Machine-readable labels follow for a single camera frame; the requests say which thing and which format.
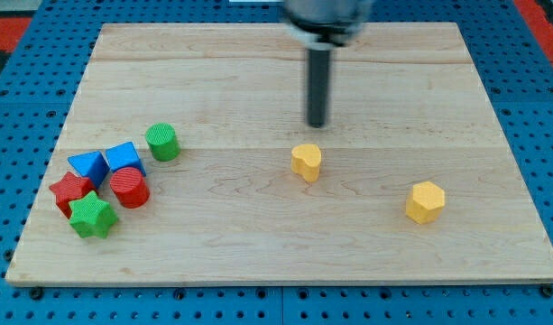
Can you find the yellow hexagon block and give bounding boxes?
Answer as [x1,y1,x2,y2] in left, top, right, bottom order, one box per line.
[405,181,446,225]

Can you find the yellow heart block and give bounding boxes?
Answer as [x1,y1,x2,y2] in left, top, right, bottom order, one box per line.
[290,144,322,182]

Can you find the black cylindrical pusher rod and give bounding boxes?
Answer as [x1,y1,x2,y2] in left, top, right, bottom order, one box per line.
[306,49,331,128]

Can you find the green cylinder block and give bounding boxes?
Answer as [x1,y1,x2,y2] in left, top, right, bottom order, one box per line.
[144,123,180,162]

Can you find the wooden board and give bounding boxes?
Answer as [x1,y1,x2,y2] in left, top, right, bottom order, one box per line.
[6,23,553,287]

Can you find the red cylinder block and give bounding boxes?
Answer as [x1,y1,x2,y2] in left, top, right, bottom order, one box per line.
[109,167,150,209]

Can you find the blue cube block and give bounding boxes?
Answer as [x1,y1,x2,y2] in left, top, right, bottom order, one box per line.
[106,142,146,176]

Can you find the blue triangle block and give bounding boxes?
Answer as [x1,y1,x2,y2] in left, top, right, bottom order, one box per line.
[68,151,110,189]

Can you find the green star block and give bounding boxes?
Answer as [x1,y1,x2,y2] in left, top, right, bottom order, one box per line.
[69,190,119,238]

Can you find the red star block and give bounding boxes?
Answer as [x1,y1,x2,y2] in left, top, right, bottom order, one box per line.
[49,172,97,219]

